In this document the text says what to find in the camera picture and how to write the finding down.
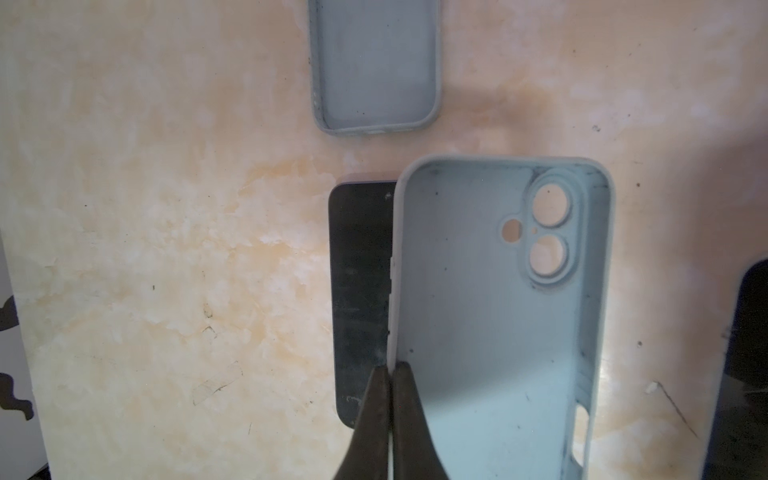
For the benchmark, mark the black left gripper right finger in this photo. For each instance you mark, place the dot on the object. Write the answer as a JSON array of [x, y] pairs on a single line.
[[414, 454]]

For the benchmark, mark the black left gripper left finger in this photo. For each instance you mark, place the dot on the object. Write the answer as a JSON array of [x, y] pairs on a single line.
[[367, 456]]

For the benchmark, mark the pale blue phone case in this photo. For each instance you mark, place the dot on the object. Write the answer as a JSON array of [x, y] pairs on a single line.
[[498, 279]]

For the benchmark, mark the black phone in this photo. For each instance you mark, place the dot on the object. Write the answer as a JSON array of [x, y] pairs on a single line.
[[738, 442], [360, 219]]

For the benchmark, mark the light green phone case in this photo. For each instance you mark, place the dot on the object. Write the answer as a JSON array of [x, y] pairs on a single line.
[[375, 65]]

